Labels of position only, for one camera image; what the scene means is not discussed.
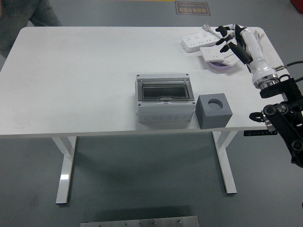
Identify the white table leg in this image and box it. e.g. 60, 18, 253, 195
212, 131, 238, 195
51, 136, 78, 204

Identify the person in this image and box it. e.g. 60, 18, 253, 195
0, 0, 62, 59

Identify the white socket panel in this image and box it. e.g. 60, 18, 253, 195
222, 53, 240, 67

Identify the long white power strip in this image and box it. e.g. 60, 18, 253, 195
181, 32, 224, 53

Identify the grey electrical enclosure box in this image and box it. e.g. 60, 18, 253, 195
135, 73, 196, 123

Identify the red crate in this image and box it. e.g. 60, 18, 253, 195
290, 0, 303, 14

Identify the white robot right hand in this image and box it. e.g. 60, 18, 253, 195
214, 23, 277, 84

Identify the purple round dish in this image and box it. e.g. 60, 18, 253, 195
208, 61, 234, 70

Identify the short white power strip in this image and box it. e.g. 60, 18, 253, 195
200, 46, 237, 62

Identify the grey cube holder block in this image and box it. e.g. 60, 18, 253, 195
195, 93, 233, 130

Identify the black table control panel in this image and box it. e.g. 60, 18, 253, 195
243, 130, 278, 137

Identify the grey metal plate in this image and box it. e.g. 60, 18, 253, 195
80, 215, 199, 227

